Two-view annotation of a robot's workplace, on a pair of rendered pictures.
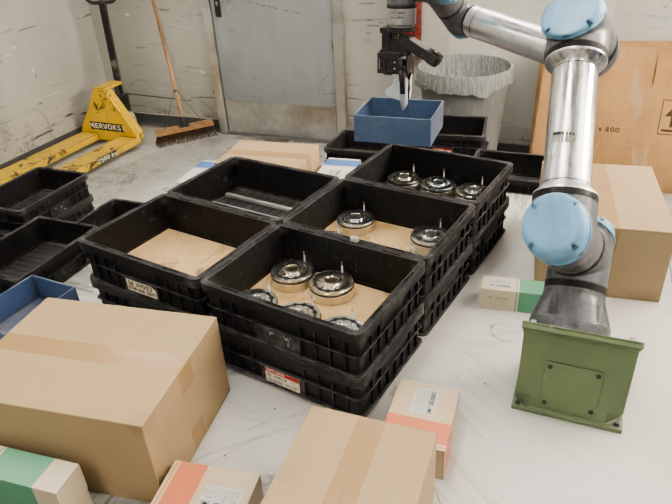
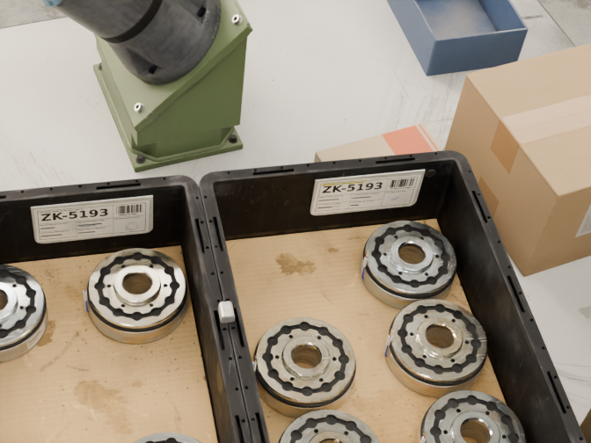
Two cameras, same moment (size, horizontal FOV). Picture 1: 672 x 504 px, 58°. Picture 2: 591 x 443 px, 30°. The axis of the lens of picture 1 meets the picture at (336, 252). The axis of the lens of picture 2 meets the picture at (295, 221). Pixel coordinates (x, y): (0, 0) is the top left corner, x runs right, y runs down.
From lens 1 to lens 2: 1.72 m
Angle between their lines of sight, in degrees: 93
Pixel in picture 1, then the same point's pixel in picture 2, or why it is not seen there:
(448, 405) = (353, 149)
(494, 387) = not seen: hidden behind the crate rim
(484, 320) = not seen: hidden behind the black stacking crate
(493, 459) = (340, 134)
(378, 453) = (543, 103)
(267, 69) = not seen: outside the picture
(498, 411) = (259, 158)
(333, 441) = (575, 145)
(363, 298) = (274, 316)
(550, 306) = (189, 10)
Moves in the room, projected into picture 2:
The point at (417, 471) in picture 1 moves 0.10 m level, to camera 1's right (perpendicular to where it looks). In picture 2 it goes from (526, 66) to (467, 26)
